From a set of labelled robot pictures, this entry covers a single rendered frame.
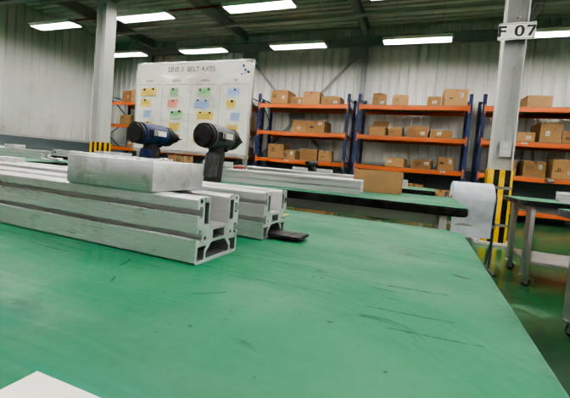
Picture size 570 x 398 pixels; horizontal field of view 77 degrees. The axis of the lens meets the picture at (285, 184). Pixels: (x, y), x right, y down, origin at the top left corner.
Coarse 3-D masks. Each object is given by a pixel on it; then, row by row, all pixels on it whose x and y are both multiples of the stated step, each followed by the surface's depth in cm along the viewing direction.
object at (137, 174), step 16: (80, 160) 51; (96, 160) 50; (112, 160) 49; (128, 160) 48; (144, 160) 47; (160, 160) 55; (80, 176) 51; (96, 176) 50; (112, 176) 49; (128, 176) 48; (144, 176) 47; (160, 176) 47; (176, 176) 50; (192, 176) 54; (176, 192) 53
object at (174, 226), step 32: (0, 192) 59; (32, 192) 56; (64, 192) 55; (96, 192) 51; (128, 192) 48; (160, 192) 47; (192, 192) 53; (32, 224) 56; (64, 224) 53; (96, 224) 51; (128, 224) 50; (160, 224) 46; (192, 224) 44; (224, 224) 50; (160, 256) 47; (192, 256) 45
